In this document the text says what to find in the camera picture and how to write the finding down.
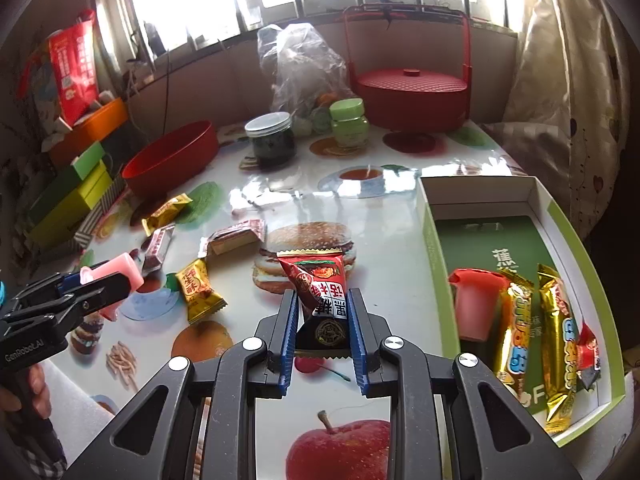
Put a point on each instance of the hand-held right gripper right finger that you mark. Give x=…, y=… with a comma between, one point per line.
x=358, y=345

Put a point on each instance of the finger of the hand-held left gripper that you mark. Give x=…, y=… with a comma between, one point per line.
x=67, y=281
x=100, y=295

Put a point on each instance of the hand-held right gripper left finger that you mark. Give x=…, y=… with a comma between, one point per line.
x=289, y=345

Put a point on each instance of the pink jelly cup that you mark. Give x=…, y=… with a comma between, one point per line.
x=475, y=310
x=117, y=270

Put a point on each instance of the large red black snack packet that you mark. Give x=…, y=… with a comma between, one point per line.
x=315, y=285

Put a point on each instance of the pink white snack bar packet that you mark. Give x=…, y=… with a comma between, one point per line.
x=157, y=247
x=235, y=237

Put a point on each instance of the small gold candy packet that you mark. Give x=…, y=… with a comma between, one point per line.
x=167, y=212

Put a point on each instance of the long gold snack bar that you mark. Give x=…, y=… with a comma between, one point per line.
x=515, y=330
x=557, y=350

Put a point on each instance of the green white cardboard box tray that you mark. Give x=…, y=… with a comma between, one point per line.
x=480, y=240

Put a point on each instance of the small red black snack packet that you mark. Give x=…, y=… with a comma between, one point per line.
x=587, y=355

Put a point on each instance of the person's left hand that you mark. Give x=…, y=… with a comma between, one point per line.
x=37, y=387

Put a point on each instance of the striped grey white box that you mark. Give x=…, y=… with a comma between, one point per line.
x=97, y=222

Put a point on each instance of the yellow green box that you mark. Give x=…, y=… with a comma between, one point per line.
x=75, y=205

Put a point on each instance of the white foam sheet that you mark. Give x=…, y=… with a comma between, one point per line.
x=75, y=410

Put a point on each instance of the printed plastic tablecloth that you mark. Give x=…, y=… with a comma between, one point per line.
x=380, y=230

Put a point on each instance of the person's checkered clothing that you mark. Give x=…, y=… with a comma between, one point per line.
x=35, y=465

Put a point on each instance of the dark green box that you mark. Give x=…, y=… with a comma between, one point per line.
x=87, y=157

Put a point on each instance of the red oval bowl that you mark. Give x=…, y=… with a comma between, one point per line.
x=170, y=160

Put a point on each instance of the orange box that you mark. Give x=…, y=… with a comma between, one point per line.
x=95, y=125

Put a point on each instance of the clear jar with dark contents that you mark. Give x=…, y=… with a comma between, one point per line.
x=270, y=142

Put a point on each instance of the red printed bag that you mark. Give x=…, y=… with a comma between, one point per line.
x=75, y=65

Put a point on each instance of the green glass jar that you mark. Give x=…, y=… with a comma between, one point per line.
x=349, y=122

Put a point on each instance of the small round lidded cup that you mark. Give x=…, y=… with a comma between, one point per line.
x=317, y=117

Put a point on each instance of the orange fruit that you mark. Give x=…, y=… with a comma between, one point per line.
x=328, y=98

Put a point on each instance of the clear plastic bag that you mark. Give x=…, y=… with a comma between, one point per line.
x=295, y=60

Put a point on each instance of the window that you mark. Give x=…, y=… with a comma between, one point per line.
x=210, y=5

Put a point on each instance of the cream patterned curtain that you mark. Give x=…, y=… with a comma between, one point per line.
x=565, y=85

